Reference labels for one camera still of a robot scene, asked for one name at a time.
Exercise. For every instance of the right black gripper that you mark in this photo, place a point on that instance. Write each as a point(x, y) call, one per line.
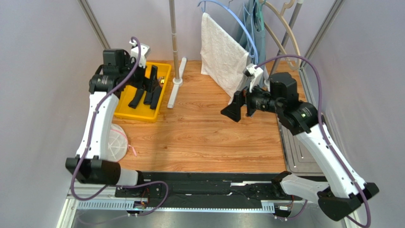
point(247, 103)

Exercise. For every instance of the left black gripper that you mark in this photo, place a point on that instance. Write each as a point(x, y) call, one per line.
point(140, 83)

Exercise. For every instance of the black paper napkin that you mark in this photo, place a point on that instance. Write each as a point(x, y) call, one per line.
point(137, 98)

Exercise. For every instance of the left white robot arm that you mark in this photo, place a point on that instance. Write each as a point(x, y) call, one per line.
point(119, 69)

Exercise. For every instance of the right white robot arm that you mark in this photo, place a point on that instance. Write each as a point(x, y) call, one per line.
point(344, 190)

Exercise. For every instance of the rolled black napkin right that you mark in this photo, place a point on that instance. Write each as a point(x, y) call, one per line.
point(157, 92)

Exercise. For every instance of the rolled black napkin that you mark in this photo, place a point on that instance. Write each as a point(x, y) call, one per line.
point(157, 92)
point(149, 97)

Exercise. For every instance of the rolled black napkin left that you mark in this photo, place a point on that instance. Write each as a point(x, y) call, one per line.
point(149, 97)

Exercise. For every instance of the left white rack foot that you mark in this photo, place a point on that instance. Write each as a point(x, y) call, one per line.
point(177, 82)

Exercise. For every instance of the yellow plastic bin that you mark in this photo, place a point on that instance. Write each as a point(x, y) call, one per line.
point(143, 112)

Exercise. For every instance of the left rack pole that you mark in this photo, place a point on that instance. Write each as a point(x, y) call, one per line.
point(173, 31)

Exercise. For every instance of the rack pole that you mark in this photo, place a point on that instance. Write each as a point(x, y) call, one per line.
point(284, 41)
point(173, 31)

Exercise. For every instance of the white towel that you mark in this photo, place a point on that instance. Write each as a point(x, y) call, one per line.
point(223, 59)

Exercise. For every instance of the teal grey shirt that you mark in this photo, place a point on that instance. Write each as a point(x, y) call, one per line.
point(260, 37)

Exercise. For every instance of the white mesh bag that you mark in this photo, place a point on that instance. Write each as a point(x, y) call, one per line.
point(118, 144)

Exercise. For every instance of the steel tray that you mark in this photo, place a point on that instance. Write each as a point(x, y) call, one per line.
point(298, 159)

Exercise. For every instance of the blue clothes hanger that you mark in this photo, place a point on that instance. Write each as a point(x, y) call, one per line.
point(237, 22)

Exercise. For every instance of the green clothes hanger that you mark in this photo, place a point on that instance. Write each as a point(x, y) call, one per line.
point(258, 16)

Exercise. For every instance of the beige clothes hanger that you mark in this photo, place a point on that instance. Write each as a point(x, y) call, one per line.
point(289, 38)

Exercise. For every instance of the right rack pole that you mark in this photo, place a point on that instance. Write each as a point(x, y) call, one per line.
point(284, 41)

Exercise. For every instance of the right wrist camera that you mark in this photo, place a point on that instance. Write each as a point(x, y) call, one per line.
point(254, 74)

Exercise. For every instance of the light blue wire hanger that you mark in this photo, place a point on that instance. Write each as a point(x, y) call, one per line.
point(249, 25)

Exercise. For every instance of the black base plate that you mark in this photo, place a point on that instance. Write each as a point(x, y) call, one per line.
point(201, 190)

